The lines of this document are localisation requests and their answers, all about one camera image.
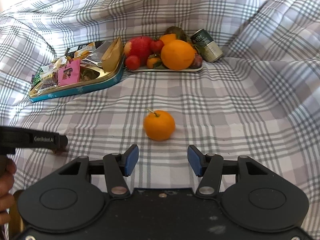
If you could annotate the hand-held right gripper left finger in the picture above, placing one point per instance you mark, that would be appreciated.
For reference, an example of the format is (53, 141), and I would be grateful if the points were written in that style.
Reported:
(131, 161)

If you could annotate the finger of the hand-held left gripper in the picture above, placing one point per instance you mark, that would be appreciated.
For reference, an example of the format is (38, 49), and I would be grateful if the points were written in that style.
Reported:
(63, 142)

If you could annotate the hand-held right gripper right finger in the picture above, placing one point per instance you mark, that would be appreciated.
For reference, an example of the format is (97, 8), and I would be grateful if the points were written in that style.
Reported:
(195, 161)

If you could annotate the orange with stem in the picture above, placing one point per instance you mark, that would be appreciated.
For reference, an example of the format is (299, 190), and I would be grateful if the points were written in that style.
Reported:
(159, 126)

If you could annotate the gold tin tray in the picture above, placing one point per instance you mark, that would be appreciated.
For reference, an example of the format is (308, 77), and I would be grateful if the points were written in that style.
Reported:
(17, 212)

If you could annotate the person's left hand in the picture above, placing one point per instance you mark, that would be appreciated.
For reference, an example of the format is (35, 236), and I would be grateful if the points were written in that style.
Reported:
(6, 185)

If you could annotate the teal tin of snacks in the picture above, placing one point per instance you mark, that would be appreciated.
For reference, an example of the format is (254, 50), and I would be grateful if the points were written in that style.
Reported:
(82, 91)

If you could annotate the green snack packet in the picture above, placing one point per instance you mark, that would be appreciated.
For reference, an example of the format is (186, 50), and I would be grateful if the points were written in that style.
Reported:
(35, 78)

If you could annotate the pink snack packet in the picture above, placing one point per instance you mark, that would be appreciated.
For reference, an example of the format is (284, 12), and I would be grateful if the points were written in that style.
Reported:
(68, 72)

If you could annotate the grey plaid bed sheet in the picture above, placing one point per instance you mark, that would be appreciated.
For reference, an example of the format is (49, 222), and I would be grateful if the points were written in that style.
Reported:
(237, 105)

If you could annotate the black snack packet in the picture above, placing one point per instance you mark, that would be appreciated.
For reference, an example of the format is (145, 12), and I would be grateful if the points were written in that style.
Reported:
(73, 50)

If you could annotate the silver foil packet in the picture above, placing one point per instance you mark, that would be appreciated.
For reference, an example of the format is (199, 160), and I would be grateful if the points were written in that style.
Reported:
(96, 53)

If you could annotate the small red tomato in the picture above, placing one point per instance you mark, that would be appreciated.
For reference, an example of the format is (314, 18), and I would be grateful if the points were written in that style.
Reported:
(157, 46)
(132, 62)

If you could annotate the tan paper snack bag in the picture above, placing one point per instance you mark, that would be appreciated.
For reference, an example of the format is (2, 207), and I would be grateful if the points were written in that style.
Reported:
(112, 55)

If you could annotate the small mandarin with leaves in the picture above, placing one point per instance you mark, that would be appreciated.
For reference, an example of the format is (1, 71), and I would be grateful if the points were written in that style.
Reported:
(153, 63)

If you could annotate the large orange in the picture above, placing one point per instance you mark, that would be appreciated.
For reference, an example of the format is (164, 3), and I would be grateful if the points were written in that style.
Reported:
(177, 55)

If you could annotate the red apple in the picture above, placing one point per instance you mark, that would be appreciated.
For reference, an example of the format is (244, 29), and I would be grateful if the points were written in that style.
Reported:
(138, 47)

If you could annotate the green drink can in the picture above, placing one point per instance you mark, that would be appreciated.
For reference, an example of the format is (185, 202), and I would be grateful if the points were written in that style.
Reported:
(208, 47)

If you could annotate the dark green leafy fruit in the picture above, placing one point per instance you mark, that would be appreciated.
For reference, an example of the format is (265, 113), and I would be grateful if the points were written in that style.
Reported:
(176, 32)

